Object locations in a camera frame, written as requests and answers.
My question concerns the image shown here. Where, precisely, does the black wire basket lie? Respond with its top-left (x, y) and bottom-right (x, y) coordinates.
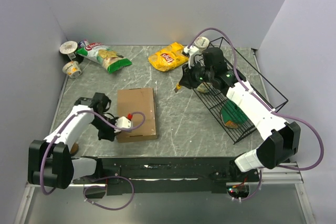
top-left (187, 45), bottom-right (288, 144)

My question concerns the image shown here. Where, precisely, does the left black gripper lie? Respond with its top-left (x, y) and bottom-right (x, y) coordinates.
top-left (91, 114), bottom-right (122, 141)

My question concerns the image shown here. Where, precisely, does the yellow chips bag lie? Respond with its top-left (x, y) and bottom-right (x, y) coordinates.
top-left (148, 42), bottom-right (188, 72)

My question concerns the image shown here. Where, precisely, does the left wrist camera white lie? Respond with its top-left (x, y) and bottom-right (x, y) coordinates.
top-left (114, 116), bottom-right (133, 133)

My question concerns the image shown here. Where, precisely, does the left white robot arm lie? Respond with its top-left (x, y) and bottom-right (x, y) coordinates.
top-left (28, 93), bottom-right (117, 189)

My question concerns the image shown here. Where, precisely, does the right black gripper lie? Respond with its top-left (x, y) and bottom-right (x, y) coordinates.
top-left (178, 59), bottom-right (214, 90)

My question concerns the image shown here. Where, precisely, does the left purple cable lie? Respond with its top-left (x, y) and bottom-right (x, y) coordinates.
top-left (40, 110), bottom-right (146, 196)

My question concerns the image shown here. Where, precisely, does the yogurt cup upright corner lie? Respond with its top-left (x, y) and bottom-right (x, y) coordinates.
top-left (59, 40), bottom-right (78, 61)

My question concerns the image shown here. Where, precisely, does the aluminium rail frame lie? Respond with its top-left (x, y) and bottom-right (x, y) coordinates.
top-left (25, 162), bottom-right (304, 188)

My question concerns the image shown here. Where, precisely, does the green white chips bag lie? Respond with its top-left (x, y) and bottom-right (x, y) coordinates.
top-left (76, 42), bottom-right (132, 73)

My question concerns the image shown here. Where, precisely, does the green snack pack in basket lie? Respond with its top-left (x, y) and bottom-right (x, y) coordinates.
top-left (221, 101), bottom-right (247, 129)

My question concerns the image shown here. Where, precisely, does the purple cable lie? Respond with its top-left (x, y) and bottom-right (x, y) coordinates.
top-left (186, 27), bottom-right (325, 201)
top-left (40, 110), bottom-right (146, 196)

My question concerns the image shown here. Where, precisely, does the blue white cup behind bag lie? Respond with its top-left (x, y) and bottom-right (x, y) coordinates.
top-left (78, 39), bottom-right (90, 49)

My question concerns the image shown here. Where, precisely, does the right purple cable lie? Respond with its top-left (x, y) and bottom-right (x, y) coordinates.
top-left (186, 27), bottom-right (325, 201)

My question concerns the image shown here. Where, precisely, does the yogurt cup yellow label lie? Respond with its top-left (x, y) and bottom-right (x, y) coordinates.
top-left (62, 61), bottom-right (82, 79)

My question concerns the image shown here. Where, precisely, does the cup inside wire basket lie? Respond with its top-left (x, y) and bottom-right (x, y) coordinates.
top-left (196, 82), bottom-right (211, 93)

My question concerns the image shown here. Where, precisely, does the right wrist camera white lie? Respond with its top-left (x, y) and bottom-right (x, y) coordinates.
top-left (182, 46), bottom-right (199, 58)

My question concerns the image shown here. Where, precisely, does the yogurt cup at back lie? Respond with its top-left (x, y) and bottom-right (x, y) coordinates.
top-left (194, 36), bottom-right (209, 53)

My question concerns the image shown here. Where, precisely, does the brown can at edge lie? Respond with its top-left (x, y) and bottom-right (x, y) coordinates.
top-left (70, 143), bottom-right (79, 156)

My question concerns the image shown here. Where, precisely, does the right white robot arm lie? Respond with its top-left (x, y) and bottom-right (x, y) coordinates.
top-left (179, 46), bottom-right (301, 182)

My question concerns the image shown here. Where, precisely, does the brown cardboard express box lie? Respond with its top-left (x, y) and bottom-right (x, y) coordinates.
top-left (117, 88), bottom-right (158, 143)

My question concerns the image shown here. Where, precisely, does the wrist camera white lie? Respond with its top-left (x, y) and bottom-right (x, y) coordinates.
top-left (182, 46), bottom-right (199, 58)
top-left (114, 116), bottom-right (133, 133)

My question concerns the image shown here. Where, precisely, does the yellow utility knife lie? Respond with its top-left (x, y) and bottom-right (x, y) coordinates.
top-left (174, 83), bottom-right (182, 93)

